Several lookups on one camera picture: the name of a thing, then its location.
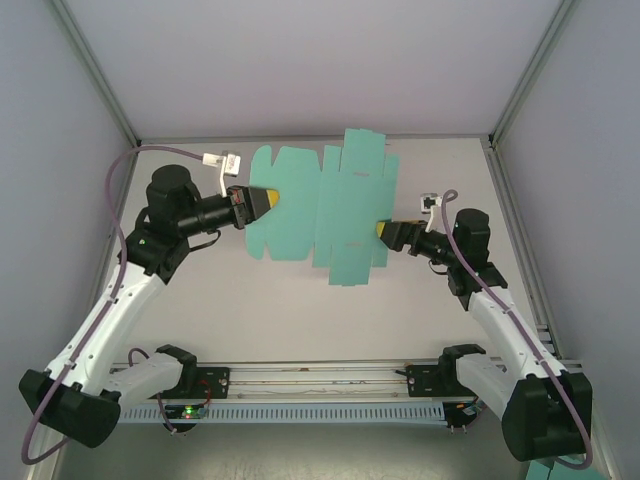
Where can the green cardboard box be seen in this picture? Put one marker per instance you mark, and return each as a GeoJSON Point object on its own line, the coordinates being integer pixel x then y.
{"type": "Point", "coordinates": [340, 210]}

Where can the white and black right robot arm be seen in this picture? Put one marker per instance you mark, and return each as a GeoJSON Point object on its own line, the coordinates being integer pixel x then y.
{"type": "Point", "coordinates": [500, 325]}

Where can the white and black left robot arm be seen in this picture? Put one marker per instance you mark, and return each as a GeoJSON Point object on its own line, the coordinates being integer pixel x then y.
{"type": "Point", "coordinates": [100, 325]}

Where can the small circuit board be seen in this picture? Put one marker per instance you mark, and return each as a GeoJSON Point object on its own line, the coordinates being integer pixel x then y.
{"type": "Point", "coordinates": [470, 409]}

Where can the black round base disc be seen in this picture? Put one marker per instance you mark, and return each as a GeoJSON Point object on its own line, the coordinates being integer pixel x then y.
{"type": "Point", "coordinates": [180, 429]}
{"type": "Point", "coordinates": [460, 425]}

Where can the circuit board with green light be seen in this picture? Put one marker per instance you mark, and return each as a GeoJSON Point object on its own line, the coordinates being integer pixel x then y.
{"type": "Point", "coordinates": [187, 412]}

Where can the large green block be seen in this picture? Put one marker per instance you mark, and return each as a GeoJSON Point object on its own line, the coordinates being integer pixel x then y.
{"type": "Point", "coordinates": [570, 472]}

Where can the aluminium side rail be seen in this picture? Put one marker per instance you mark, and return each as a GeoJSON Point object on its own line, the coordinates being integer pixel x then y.
{"type": "Point", "coordinates": [128, 180]}
{"type": "Point", "coordinates": [525, 250]}

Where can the black right mount plate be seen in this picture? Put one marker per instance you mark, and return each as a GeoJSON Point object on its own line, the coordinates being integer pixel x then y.
{"type": "Point", "coordinates": [422, 382]}

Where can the black mount plate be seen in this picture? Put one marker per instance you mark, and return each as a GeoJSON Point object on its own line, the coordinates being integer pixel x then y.
{"type": "Point", "coordinates": [215, 382]}
{"type": "Point", "coordinates": [422, 382]}

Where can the aluminium frame post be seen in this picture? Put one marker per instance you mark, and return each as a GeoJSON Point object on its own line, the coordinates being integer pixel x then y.
{"type": "Point", "coordinates": [97, 72]}
{"type": "Point", "coordinates": [530, 72]}

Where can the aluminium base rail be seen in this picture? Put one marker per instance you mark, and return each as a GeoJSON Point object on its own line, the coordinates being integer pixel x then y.
{"type": "Point", "coordinates": [320, 382]}

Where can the black left mount plate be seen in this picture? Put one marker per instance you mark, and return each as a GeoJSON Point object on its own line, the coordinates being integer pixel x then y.
{"type": "Point", "coordinates": [215, 382]}

